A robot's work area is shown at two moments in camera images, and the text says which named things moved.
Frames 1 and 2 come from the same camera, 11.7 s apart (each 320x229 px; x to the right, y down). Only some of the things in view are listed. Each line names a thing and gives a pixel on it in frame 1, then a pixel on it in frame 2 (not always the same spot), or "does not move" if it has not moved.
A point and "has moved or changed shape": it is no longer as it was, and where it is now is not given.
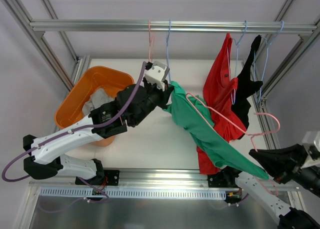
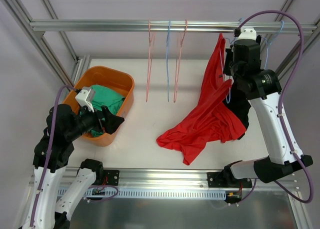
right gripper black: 295,164 to 227,64
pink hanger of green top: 276,193 to 178,52
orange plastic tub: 70,110 does not move
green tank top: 197,120 to 105,97
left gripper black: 161,96 to 101,120
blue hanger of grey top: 168,45 does not move
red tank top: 219,91 has moved or changed shape
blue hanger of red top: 236,62 has moved or changed shape
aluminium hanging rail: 179,25 does not move
